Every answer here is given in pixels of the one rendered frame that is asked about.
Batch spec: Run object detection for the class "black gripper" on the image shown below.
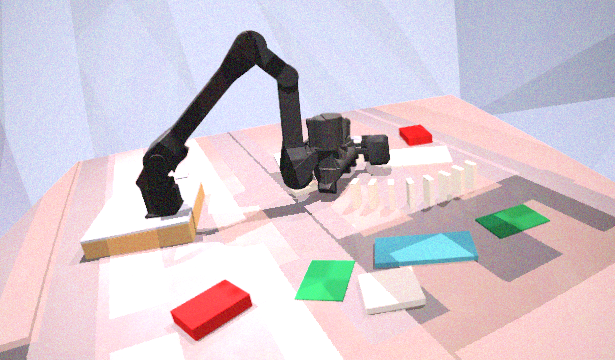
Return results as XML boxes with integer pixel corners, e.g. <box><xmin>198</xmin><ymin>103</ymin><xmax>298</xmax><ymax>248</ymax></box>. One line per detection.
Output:
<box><xmin>338</xmin><ymin>134</ymin><xmax>390</xmax><ymax>174</ymax></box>

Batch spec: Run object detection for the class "light blue flat block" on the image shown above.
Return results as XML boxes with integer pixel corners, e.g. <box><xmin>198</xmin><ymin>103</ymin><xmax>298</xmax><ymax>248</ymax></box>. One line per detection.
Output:
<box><xmin>375</xmin><ymin>231</ymin><xmax>478</xmax><ymax>268</ymax></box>

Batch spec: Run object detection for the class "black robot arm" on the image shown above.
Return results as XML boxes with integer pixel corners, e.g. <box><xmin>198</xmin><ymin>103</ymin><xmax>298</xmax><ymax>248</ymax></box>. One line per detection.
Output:
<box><xmin>135</xmin><ymin>30</ymin><xmax>352</xmax><ymax>220</ymax></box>

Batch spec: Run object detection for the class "green flat tile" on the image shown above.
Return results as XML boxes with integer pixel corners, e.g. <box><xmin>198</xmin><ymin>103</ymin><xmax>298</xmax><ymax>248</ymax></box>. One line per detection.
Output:
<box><xmin>475</xmin><ymin>204</ymin><xmax>550</xmax><ymax>239</ymax></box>

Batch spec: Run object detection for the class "red rectangular block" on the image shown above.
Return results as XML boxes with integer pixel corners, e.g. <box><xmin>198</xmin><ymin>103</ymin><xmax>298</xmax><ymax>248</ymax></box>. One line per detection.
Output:
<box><xmin>399</xmin><ymin>125</ymin><xmax>432</xmax><ymax>147</ymax></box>
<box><xmin>171</xmin><ymin>280</ymin><xmax>252</xmax><ymax>342</ymax></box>

